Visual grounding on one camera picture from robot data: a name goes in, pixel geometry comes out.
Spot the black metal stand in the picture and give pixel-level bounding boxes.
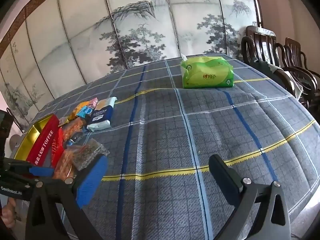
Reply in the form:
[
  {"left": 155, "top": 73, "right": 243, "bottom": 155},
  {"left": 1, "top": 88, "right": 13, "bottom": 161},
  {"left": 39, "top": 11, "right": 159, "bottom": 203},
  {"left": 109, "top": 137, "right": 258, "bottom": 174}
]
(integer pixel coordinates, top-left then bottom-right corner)
[{"left": 6, "top": 107, "right": 25, "bottom": 133}]

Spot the red and gold tin box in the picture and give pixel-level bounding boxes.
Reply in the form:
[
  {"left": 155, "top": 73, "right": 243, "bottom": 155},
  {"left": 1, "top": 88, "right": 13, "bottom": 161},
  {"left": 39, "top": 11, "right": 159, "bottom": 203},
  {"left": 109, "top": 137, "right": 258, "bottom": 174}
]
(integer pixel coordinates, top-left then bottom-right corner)
[{"left": 11, "top": 114, "right": 66, "bottom": 168}]

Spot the blue white cracker packet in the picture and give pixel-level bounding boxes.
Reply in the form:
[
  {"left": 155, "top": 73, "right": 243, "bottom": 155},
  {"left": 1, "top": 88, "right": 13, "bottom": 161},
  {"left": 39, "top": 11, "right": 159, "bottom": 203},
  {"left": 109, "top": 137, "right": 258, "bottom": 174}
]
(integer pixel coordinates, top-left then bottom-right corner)
[{"left": 87, "top": 97, "right": 117, "bottom": 132}]

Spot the dark cloth on chair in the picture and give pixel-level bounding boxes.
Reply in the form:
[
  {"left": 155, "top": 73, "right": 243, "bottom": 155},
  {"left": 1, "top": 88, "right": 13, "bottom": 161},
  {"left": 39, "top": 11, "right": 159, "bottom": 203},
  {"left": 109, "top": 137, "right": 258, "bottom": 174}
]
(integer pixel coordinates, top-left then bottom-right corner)
[{"left": 251, "top": 57, "right": 303, "bottom": 98}]

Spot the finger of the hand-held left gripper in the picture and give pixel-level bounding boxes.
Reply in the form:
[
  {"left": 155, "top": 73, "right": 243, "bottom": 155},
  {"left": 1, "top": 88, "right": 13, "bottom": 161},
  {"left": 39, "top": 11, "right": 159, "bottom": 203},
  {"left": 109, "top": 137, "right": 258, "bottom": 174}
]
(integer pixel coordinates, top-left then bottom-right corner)
[
  {"left": 9, "top": 172, "right": 38, "bottom": 184},
  {"left": 6, "top": 158, "right": 55, "bottom": 178}
]

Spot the dark wooden chair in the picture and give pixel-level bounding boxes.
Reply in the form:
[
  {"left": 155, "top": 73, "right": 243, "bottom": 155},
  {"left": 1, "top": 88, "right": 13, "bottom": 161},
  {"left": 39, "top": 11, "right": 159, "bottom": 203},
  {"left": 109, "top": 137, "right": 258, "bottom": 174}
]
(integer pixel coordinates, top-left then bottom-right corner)
[
  {"left": 241, "top": 26, "right": 304, "bottom": 98},
  {"left": 284, "top": 37, "right": 319, "bottom": 105}
]

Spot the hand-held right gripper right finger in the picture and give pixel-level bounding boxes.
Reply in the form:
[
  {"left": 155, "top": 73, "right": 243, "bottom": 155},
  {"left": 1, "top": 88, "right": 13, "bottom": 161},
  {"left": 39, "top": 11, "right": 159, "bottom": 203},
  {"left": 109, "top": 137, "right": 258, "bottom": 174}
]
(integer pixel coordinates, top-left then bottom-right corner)
[{"left": 209, "top": 154, "right": 292, "bottom": 240}]

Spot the small light blue packet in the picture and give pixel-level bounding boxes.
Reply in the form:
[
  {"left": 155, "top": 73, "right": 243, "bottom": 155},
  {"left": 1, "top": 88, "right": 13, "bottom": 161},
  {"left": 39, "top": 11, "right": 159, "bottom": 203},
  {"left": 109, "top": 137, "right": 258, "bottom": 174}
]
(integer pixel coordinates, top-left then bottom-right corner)
[{"left": 77, "top": 106, "right": 94, "bottom": 118}]

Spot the orange brown snack packet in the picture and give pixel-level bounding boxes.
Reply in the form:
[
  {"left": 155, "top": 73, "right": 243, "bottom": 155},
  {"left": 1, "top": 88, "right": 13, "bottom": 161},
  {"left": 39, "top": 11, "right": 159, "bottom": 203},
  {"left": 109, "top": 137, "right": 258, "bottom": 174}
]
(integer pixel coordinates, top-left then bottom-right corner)
[{"left": 52, "top": 149, "right": 78, "bottom": 180}]

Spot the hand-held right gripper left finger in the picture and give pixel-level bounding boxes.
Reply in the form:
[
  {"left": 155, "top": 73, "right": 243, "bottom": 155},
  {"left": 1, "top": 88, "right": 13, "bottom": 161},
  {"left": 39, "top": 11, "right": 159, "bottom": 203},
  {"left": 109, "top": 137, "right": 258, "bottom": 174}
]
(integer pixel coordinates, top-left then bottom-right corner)
[{"left": 25, "top": 154, "right": 108, "bottom": 240}]

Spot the clear packet of orange crisps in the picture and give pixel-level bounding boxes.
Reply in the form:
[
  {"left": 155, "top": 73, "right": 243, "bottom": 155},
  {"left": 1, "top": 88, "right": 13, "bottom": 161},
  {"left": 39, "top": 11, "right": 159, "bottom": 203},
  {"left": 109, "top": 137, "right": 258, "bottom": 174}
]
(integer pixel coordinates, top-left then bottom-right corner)
[{"left": 60, "top": 119, "right": 87, "bottom": 143}]

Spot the round stone disc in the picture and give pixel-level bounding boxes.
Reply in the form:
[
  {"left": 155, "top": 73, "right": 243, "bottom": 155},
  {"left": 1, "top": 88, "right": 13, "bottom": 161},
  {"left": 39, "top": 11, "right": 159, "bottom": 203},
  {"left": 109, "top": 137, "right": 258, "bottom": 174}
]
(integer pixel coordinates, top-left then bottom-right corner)
[{"left": 10, "top": 134, "right": 23, "bottom": 152}]

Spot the person's left hand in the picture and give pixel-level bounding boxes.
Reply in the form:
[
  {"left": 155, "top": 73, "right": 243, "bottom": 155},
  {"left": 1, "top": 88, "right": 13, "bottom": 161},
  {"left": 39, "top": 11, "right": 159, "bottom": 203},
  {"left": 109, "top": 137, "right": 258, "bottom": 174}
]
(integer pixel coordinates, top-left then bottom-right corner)
[{"left": 0, "top": 197, "right": 17, "bottom": 228}]

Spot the green tissue pack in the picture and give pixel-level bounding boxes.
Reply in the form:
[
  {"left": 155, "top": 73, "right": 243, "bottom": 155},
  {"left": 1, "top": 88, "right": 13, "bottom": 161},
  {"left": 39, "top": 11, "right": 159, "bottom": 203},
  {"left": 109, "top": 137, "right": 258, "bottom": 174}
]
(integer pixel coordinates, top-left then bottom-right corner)
[{"left": 180, "top": 54, "right": 235, "bottom": 89}]

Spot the grey plaid tablecloth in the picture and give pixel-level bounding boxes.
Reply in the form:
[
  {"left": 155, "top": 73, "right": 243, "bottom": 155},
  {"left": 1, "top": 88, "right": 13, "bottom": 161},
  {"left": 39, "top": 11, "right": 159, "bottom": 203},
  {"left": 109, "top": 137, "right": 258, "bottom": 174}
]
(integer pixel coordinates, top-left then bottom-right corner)
[{"left": 20, "top": 54, "right": 320, "bottom": 240}]

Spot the painted folding screen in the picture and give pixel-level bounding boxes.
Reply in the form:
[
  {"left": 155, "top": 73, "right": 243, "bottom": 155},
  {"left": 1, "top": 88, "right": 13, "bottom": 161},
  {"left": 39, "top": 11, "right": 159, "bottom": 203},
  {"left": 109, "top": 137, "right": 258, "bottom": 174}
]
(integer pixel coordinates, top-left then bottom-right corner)
[{"left": 0, "top": 0, "right": 263, "bottom": 130}]

